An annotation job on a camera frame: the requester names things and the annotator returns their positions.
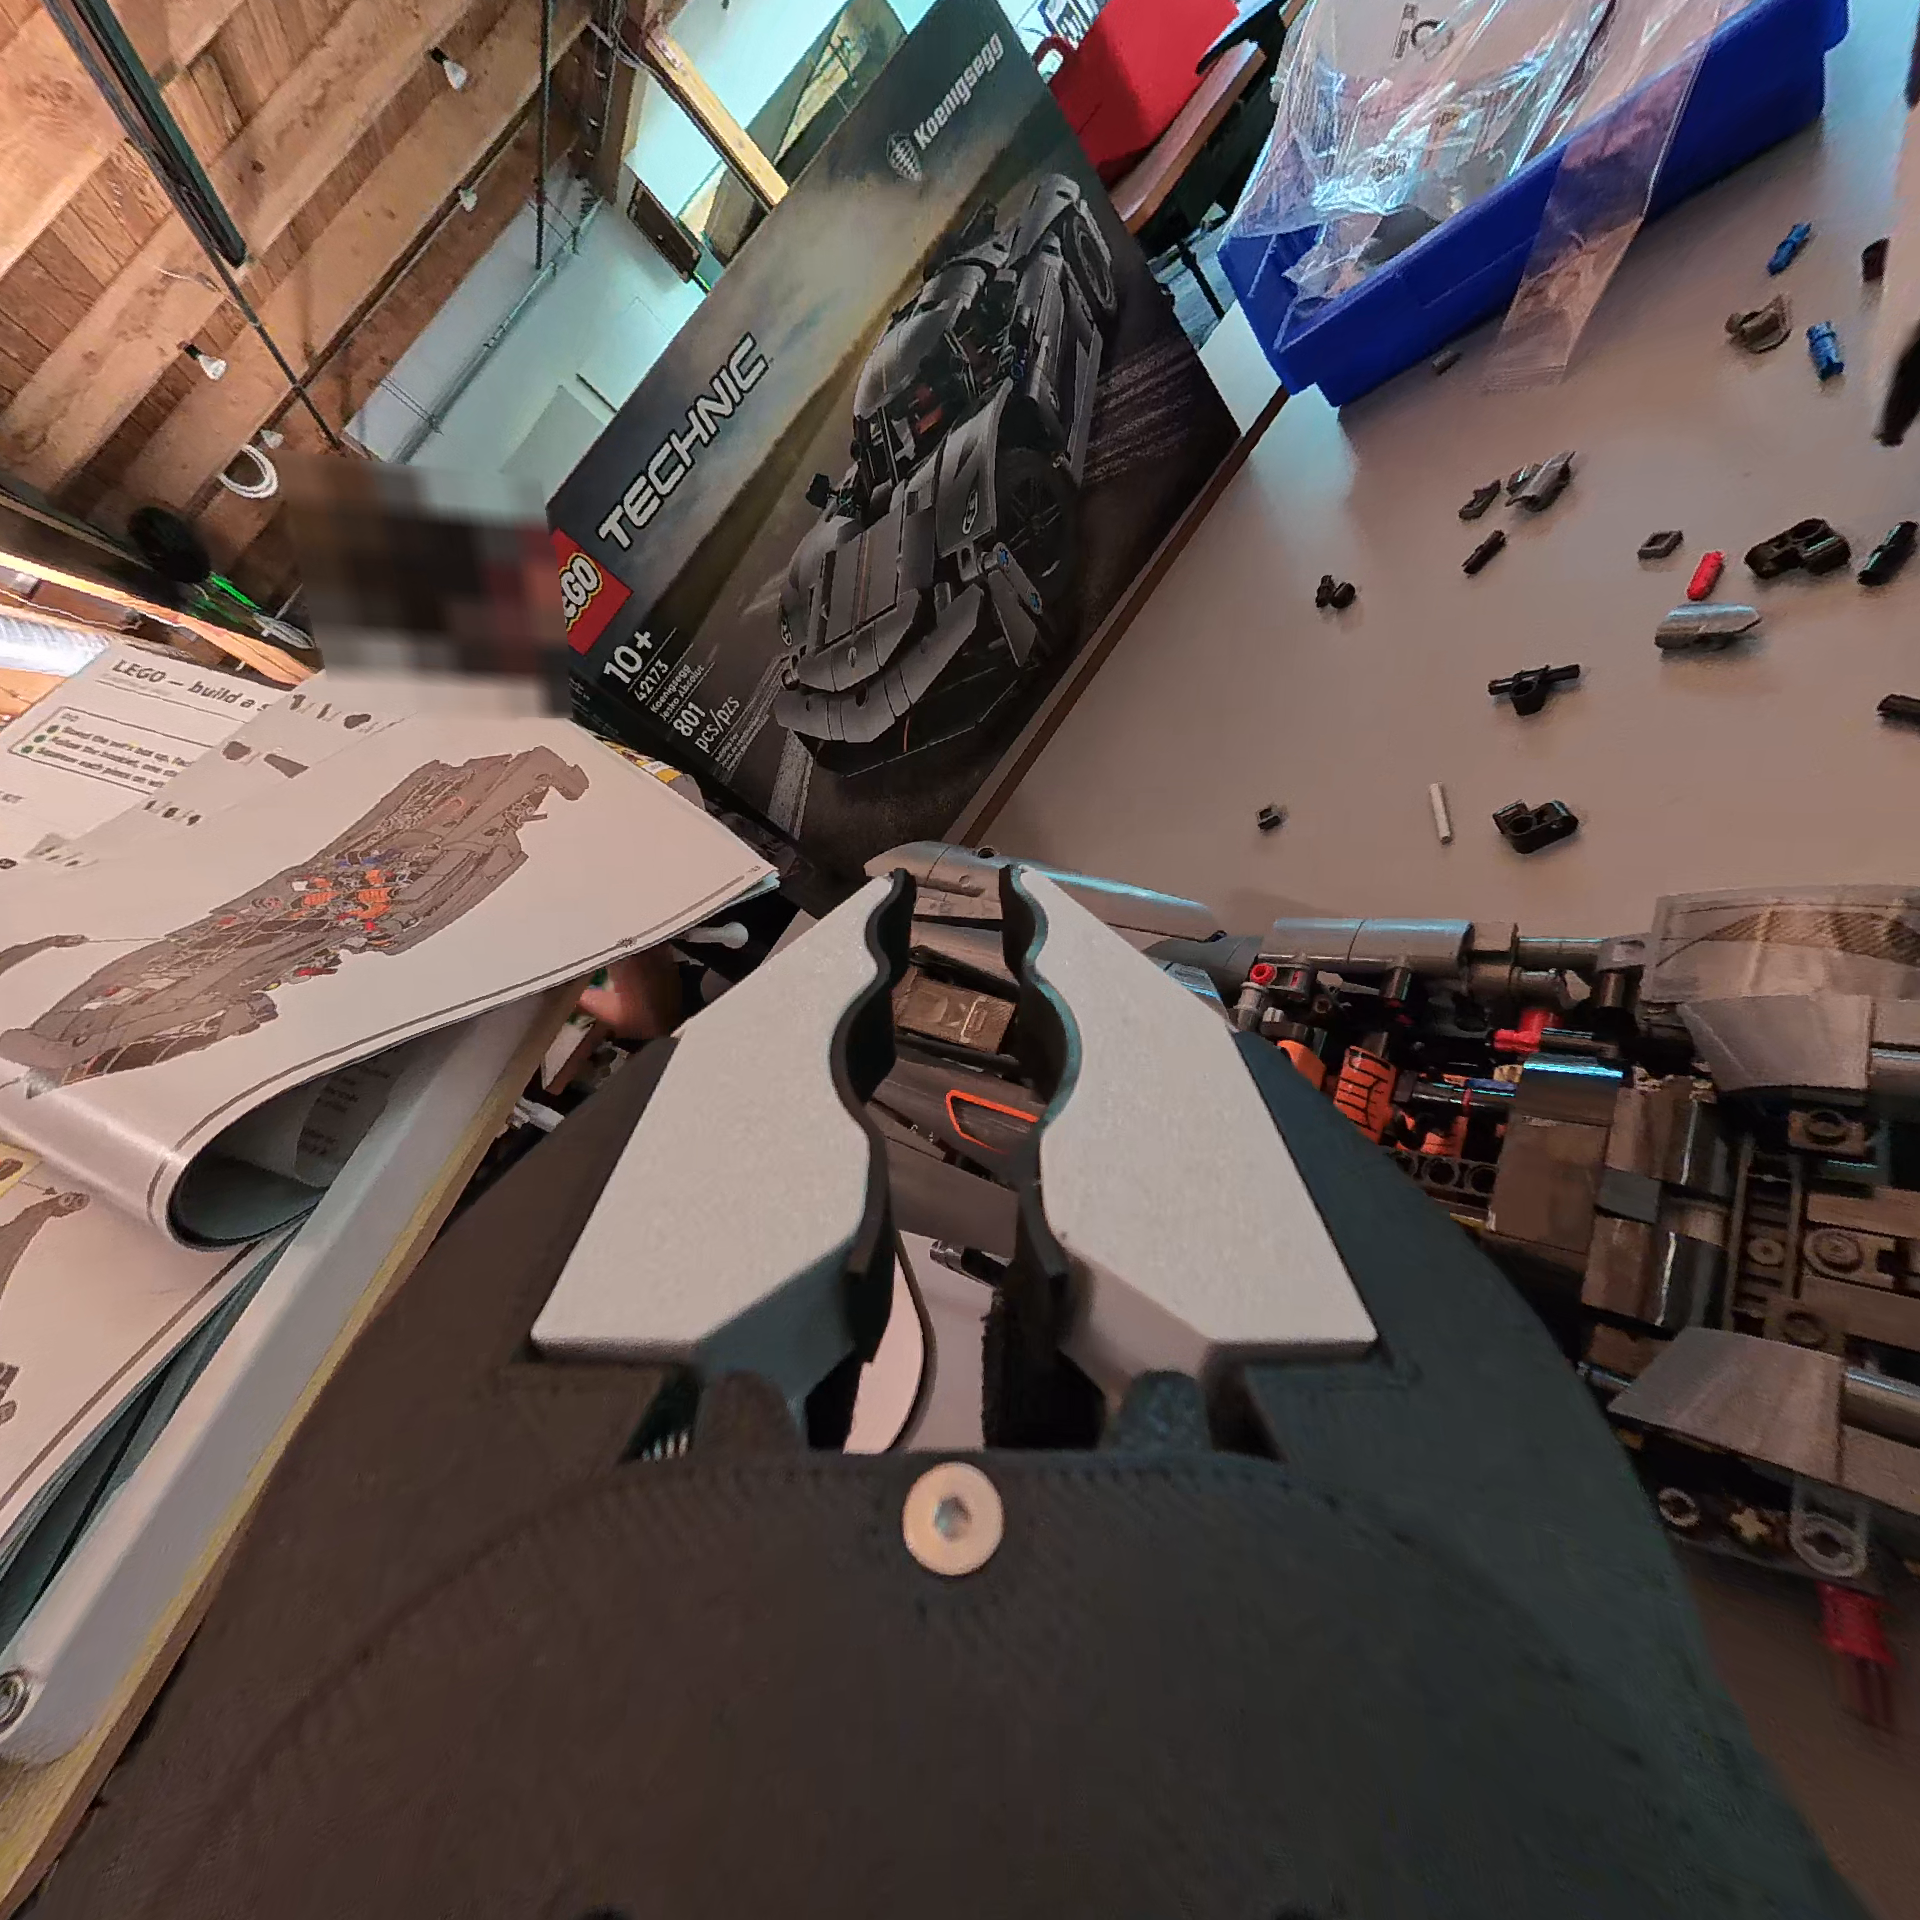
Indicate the silver ventilation duct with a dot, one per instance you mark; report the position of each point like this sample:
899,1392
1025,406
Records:
60,646

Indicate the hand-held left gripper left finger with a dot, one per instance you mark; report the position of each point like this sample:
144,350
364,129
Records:
721,1185

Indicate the red axle pin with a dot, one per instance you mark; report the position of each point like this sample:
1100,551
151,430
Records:
1707,575

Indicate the white printed instruction sheet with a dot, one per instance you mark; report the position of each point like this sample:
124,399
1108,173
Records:
89,721

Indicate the crumpled clear plastic bags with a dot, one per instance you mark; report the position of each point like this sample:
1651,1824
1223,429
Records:
1425,119

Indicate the dark lego set box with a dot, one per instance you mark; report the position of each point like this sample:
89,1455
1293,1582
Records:
839,451

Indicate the blue plastic bin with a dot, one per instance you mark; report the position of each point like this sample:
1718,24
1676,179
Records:
1425,284

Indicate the grey curved slope piece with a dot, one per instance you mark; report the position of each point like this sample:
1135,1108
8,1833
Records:
1542,481

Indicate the lego instruction booklet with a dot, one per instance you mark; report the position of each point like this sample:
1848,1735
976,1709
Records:
376,901

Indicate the black angled connector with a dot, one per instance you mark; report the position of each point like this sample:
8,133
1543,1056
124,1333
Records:
1798,549

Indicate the grey lego car model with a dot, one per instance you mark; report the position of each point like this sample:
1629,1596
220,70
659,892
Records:
1651,1171

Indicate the black round fixture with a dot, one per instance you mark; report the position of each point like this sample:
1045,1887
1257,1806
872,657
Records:
168,541

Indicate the short blue pin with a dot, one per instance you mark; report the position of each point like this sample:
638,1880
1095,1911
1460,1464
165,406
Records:
1789,249

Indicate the long blue pin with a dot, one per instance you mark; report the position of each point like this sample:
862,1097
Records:
1823,350

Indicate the red chair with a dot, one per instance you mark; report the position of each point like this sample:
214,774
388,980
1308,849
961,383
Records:
1141,77

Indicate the black ceiling track rail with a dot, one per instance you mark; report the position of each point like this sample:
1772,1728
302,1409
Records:
150,143

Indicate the small clear zip bag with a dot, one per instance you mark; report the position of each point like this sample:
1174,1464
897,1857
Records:
1589,270

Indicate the black double-hole connector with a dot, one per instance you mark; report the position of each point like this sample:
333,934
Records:
1534,821

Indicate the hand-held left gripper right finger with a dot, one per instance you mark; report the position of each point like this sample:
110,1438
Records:
1201,1185

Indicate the grey bracket piece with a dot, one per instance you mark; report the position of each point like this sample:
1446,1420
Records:
1481,500

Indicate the grey round stud piece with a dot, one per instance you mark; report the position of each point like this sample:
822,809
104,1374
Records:
1758,325

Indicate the black cross connector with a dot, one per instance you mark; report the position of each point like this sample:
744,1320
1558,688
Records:
1533,686

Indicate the grey curved wedge piece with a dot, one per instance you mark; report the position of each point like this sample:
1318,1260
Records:
1708,628

